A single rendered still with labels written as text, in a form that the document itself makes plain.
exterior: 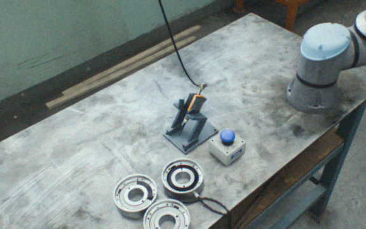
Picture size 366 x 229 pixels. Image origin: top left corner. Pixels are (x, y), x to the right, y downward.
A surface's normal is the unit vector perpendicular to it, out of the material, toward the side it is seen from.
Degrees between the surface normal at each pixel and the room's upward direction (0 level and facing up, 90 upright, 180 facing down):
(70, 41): 90
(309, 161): 0
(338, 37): 7
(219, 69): 0
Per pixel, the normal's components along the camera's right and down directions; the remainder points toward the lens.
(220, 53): -0.05, -0.72
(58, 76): 0.64, 0.50
